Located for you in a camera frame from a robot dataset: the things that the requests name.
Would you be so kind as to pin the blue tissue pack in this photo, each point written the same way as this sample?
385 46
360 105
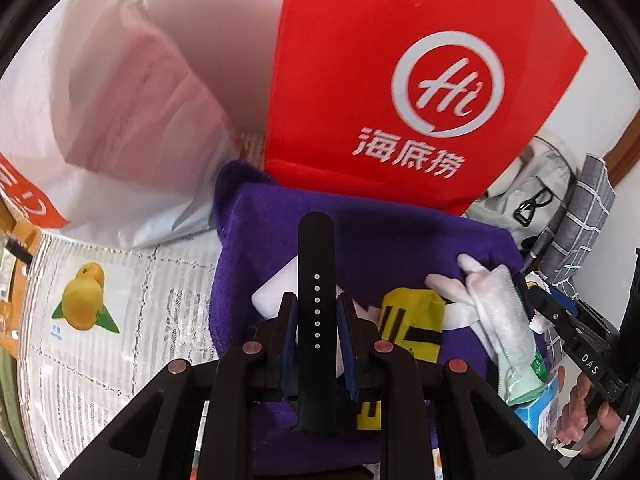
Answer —
537 410

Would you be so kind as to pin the green wet wipes pack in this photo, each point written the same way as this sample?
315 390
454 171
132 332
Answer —
540 365

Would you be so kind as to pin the grey checked cushion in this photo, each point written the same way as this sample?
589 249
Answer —
585 200

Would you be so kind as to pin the grey canvas bag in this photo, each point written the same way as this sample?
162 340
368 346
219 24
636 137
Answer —
525 180

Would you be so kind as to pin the yellow mesh pouch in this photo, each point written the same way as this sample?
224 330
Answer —
410 315

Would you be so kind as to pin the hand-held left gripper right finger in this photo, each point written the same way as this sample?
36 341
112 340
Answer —
348 350

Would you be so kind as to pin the white glove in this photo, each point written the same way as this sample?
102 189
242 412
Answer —
457 317
495 300

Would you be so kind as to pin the red paper bag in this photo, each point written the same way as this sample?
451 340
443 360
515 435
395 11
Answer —
340 85

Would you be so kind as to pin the white plastic bag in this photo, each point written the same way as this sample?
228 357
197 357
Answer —
100 110

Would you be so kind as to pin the wooden door frame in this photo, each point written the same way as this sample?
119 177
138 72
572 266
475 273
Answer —
627 152

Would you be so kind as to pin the person's right hand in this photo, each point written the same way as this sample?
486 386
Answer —
575 410

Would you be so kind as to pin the white sponge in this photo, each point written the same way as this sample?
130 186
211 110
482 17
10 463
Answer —
270 295

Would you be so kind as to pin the purple towel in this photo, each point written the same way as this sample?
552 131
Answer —
400 245

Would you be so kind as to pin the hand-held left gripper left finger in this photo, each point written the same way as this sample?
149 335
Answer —
287 355

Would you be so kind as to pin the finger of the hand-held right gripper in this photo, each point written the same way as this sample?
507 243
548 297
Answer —
550 305

